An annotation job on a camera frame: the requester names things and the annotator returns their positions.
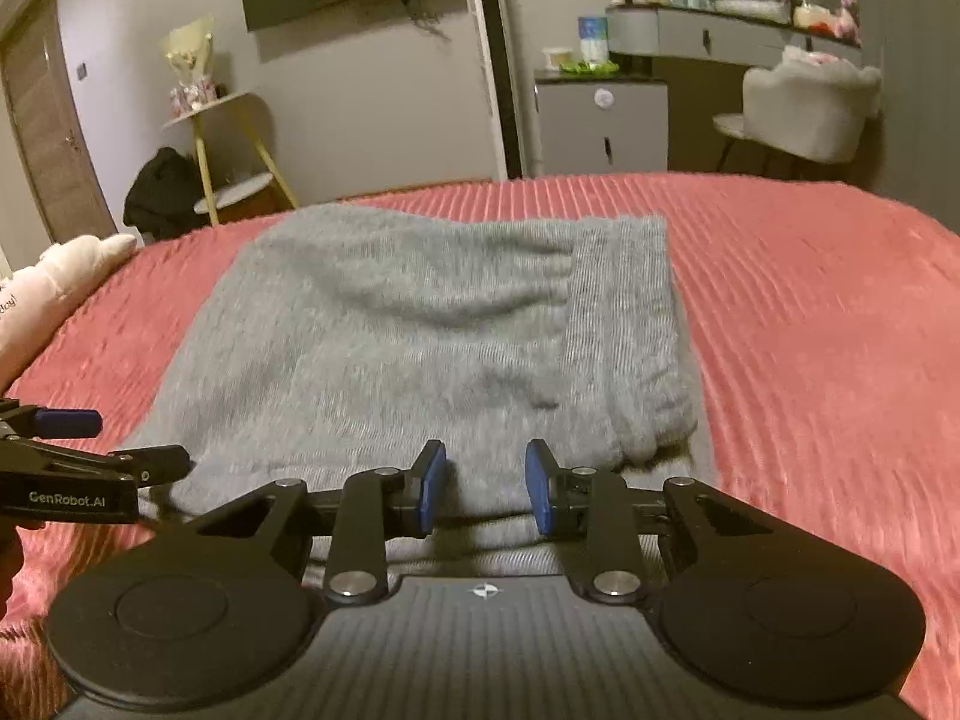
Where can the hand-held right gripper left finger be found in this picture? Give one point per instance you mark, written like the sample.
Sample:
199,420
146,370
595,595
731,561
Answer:
432,481

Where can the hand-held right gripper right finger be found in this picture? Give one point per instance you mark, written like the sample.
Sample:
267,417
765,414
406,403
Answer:
535,481

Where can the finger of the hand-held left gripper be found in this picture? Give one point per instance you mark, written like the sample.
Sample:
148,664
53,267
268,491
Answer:
69,422
154,465

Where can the grey knitted sweater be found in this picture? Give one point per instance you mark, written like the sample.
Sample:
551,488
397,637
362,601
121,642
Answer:
390,330

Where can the white plush pillow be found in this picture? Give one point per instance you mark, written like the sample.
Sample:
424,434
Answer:
45,292

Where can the black bag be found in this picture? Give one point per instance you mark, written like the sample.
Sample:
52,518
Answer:
161,191

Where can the wooden door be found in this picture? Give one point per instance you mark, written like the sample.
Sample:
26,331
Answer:
45,120

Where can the yellow legged side table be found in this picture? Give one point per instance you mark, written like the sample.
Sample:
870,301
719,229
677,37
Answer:
225,157

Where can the pink ribbed blanket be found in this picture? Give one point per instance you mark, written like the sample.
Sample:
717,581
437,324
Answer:
810,330

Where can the small grey cabinet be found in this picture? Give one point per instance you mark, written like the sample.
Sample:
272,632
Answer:
600,131

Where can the wrapped flower bouquet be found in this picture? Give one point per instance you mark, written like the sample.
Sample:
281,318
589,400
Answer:
191,64

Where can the tall white standing panel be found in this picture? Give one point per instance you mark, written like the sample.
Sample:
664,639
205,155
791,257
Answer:
495,67

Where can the green tray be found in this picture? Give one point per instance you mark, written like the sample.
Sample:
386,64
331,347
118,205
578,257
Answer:
592,69

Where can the white round container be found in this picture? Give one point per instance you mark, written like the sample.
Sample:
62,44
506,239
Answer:
559,56

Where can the blue and white box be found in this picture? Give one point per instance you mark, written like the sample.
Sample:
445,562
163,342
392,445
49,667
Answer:
594,39

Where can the grey upholstered chair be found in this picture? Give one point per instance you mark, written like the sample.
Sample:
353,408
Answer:
806,112

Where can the grey vanity desk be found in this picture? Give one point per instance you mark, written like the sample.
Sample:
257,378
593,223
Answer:
720,34

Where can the pink plush toy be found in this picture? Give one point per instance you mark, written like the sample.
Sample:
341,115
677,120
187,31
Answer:
849,15

